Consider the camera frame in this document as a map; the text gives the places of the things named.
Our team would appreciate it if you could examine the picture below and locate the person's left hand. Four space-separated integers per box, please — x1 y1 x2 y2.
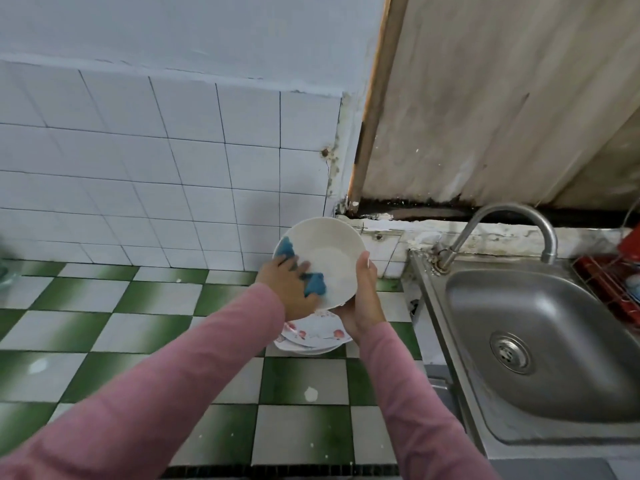
255 255 326 323

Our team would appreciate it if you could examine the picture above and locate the person's right hand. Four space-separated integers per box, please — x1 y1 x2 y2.
332 251 387 344

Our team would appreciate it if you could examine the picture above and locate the blue cleaning cloth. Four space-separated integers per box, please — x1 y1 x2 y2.
274 235 329 300

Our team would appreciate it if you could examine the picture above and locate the stack of floral plates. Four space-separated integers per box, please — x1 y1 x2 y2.
272 307 353 356

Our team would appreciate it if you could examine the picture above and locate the white bowl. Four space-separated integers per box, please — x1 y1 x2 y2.
274 215 367 313

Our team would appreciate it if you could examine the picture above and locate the person's left forearm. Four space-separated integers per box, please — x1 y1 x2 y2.
0 283 288 480

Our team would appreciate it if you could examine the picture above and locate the person's right forearm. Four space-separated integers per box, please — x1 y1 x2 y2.
358 319 501 480

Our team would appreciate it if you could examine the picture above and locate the green checkered tile countertop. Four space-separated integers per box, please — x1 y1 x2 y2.
0 259 426 476

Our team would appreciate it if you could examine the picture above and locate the chrome faucet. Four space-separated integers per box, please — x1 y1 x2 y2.
432 201 559 276

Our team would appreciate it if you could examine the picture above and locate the stainless steel sink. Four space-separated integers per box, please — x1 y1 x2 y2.
410 249 640 461

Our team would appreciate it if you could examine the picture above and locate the weathered wooden board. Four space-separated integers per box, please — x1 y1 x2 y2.
348 0 640 221

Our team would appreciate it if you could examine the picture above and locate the red plastic cutlery cup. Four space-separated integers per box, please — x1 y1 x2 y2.
620 227 640 261

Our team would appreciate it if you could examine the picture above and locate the wire dish rack red tray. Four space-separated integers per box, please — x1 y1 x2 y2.
575 253 640 331

